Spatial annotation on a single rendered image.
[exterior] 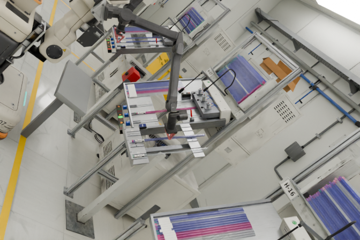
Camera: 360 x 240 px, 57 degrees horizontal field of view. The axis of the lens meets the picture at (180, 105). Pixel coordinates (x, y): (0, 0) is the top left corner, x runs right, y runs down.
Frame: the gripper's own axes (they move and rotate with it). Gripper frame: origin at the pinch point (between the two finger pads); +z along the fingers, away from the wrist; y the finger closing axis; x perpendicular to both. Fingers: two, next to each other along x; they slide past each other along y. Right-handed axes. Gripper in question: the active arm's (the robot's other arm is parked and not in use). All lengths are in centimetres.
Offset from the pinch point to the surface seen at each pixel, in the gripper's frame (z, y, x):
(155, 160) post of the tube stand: 14.4, -5.0, 9.6
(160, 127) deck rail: 6.7, 19.9, 0.8
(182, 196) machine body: 83, 16, -25
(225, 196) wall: 163, 71, -108
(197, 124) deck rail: 5.4, 18.5, -27.4
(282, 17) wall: 14, 284, -267
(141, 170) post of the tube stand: 22.1, -4.9, 18.6
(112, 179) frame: 50, 16, 35
